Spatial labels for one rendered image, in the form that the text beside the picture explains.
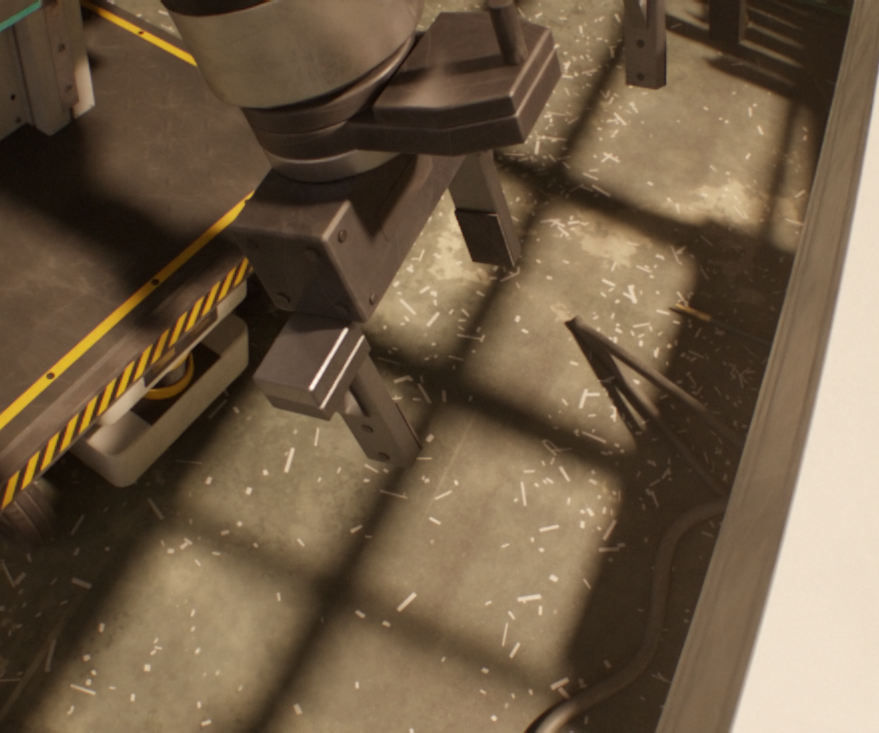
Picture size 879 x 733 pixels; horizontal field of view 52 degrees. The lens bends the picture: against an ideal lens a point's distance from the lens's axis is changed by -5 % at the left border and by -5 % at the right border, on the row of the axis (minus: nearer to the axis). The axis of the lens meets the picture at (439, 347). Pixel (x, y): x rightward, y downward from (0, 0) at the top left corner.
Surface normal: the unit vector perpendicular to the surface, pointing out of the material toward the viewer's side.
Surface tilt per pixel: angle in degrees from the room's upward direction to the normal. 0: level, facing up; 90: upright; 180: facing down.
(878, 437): 0
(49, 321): 0
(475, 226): 97
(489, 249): 97
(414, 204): 66
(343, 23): 74
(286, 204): 25
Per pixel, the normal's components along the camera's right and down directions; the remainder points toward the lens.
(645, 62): -0.64, 0.48
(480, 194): -0.40, 0.77
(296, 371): -0.28, -0.62
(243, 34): -0.18, 0.79
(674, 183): 0.15, -0.59
